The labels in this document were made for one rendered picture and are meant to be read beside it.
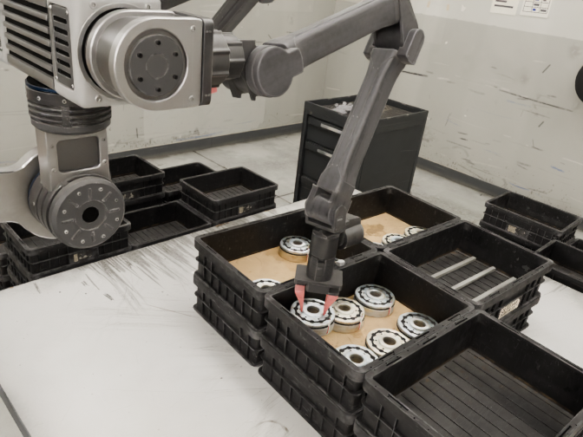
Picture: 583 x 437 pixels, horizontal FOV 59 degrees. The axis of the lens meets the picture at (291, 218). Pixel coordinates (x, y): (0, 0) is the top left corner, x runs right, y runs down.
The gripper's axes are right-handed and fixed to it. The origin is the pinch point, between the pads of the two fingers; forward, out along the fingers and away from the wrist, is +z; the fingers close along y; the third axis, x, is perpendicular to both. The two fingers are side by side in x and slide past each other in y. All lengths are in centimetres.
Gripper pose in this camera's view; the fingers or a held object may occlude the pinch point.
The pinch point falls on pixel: (313, 309)
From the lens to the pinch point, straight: 118.3
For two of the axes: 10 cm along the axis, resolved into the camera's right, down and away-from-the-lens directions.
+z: -1.2, 8.9, 4.3
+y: -9.9, -1.5, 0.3
